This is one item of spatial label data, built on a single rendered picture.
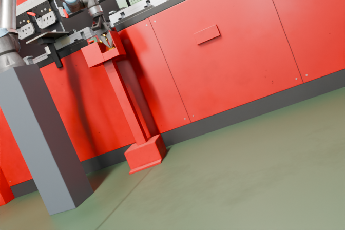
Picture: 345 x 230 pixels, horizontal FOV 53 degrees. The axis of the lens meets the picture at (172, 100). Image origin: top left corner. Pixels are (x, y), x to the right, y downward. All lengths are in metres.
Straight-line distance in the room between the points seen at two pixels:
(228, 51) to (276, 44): 0.29
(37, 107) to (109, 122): 0.70
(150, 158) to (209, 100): 0.53
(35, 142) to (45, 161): 0.11
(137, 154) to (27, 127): 0.62
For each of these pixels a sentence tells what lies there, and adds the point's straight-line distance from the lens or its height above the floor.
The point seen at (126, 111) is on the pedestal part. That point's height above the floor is 0.34.
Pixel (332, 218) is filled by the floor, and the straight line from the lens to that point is 0.95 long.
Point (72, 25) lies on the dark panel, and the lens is 3.24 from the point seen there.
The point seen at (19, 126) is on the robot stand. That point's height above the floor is 0.50.
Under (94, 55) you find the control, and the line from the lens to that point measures 2.08.
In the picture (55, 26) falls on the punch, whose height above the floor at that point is 1.07.
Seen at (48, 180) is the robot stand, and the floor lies 0.18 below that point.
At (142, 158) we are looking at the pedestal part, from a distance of 2.07.
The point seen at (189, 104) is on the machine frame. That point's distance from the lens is 2.25.
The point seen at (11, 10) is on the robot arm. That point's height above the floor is 1.11.
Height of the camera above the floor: 0.47
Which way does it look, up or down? 5 degrees down
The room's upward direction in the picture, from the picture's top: 22 degrees counter-clockwise
